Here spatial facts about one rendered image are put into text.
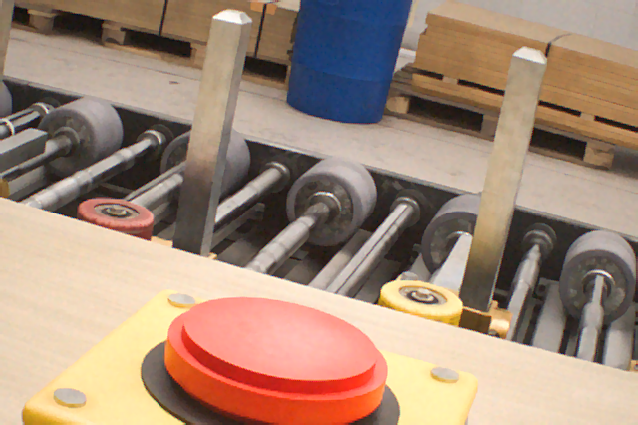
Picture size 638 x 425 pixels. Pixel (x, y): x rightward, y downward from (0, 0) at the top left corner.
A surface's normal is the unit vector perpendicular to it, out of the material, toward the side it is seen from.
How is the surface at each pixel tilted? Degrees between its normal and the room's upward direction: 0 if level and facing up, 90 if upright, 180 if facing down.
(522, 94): 90
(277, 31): 90
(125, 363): 0
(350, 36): 95
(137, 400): 0
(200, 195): 90
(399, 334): 0
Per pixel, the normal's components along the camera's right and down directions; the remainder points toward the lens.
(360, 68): 0.26, 0.38
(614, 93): -0.24, 0.25
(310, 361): 0.19, -0.94
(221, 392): -0.45, 0.18
